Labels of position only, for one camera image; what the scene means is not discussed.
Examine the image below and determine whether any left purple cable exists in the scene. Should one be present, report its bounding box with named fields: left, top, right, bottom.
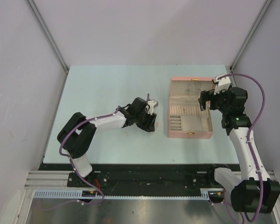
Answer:
left=35, top=93, right=152, bottom=211

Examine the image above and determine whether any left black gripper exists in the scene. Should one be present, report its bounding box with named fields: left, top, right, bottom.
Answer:
left=134, top=109, right=156, bottom=132

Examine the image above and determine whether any grey slotted cable duct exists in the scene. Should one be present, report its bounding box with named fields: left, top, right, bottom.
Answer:
left=34, top=188, right=224, bottom=200

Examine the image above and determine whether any pink open jewelry box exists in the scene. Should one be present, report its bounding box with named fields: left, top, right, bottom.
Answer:
left=168, top=77, right=214, bottom=139

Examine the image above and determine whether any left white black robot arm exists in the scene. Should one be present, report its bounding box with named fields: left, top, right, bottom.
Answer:
left=57, top=96, right=158, bottom=187

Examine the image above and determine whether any aluminium corner post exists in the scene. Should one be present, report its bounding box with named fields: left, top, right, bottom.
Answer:
left=229, top=0, right=274, bottom=73
left=25, top=0, right=69, bottom=75

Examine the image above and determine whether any purple cable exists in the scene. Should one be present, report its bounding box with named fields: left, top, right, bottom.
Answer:
left=35, top=93, right=152, bottom=211
left=214, top=73, right=266, bottom=222

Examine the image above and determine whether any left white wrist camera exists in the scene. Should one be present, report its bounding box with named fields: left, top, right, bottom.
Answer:
left=147, top=99, right=159, bottom=115

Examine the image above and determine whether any aluminium frame rail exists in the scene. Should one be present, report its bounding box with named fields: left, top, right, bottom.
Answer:
left=24, top=170, right=71, bottom=190

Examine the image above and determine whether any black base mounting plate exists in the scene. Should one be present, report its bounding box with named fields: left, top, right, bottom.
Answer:
left=38, top=163, right=243, bottom=190

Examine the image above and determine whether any right aluminium corner post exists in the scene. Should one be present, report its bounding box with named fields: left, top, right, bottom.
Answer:
left=229, top=0, right=274, bottom=73

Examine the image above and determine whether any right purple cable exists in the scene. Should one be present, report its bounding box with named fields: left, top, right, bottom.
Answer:
left=214, top=73, right=266, bottom=222

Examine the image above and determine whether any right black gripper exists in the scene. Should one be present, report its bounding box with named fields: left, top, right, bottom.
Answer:
left=198, top=86, right=230, bottom=114

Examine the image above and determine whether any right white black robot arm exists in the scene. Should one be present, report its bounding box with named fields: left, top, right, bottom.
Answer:
left=198, top=87, right=280, bottom=214

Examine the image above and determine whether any left aluminium corner post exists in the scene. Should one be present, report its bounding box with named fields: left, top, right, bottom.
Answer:
left=25, top=0, right=69, bottom=75

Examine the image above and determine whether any beige ring cushion block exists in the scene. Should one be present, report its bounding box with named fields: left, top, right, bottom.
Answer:
left=154, top=121, right=159, bottom=130

